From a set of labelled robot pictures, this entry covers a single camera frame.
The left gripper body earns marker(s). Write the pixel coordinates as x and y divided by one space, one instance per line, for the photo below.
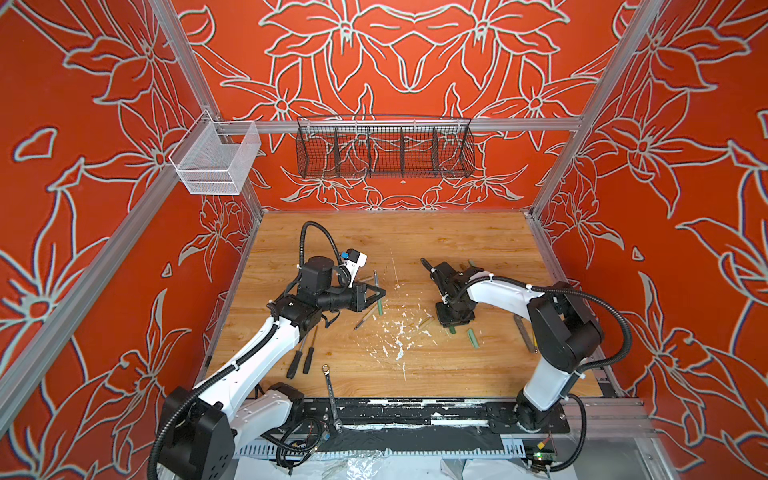
338 296

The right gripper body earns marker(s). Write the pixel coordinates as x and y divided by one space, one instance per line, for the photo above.
450 314

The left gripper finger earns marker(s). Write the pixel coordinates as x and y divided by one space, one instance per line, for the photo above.
366 301
375 288

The dark green pen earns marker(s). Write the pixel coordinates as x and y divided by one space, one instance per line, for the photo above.
379 301

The beige pen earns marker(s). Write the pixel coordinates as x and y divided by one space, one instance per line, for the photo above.
369 313

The light green cap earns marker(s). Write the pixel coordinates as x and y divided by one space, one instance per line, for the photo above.
473 339

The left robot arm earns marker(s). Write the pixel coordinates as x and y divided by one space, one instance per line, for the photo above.
201 428

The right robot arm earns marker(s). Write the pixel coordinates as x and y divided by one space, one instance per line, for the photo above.
565 329

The black screwdriver right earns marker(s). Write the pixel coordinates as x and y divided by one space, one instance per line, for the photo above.
310 353

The black screwdriver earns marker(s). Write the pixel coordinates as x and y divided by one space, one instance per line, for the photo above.
310 353
293 367

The black screwdriver left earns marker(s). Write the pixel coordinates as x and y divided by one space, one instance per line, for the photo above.
293 367

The metal wrench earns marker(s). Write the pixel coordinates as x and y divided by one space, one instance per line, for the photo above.
337 422

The clear plastic bin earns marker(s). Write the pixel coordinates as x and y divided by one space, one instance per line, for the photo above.
211 161

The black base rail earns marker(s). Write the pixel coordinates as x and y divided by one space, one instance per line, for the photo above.
495 414

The black wire basket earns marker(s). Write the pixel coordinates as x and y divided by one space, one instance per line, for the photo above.
358 147

